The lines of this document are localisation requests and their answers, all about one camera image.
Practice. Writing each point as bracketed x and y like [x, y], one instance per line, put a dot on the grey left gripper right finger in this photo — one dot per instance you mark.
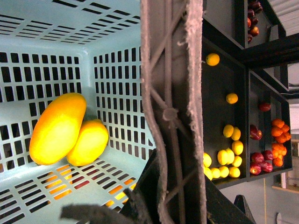
[171, 53]

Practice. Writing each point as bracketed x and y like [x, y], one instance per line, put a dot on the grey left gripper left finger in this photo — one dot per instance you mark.
[94, 214]

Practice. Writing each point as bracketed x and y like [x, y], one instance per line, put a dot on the yellow lemon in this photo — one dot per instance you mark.
[237, 161]
[230, 155]
[208, 173]
[91, 143]
[223, 157]
[237, 147]
[215, 173]
[207, 161]
[224, 171]
[234, 172]

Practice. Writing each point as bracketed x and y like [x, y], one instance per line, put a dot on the yellow orange mango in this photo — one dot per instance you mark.
[57, 129]

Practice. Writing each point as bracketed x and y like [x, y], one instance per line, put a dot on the light blue plastic basket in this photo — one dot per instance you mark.
[52, 47]

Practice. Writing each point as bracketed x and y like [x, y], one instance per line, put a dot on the orange lemon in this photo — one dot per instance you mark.
[212, 59]
[236, 134]
[232, 98]
[228, 130]

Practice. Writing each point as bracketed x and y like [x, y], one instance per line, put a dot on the black fruit display tray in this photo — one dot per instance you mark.
[217, 82]

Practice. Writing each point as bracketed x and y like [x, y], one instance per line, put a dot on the red apple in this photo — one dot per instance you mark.
[255, 168]
[255, 133]
[264, 107]

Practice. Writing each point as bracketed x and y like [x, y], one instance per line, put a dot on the tangerine pile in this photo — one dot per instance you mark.
[280, 132]

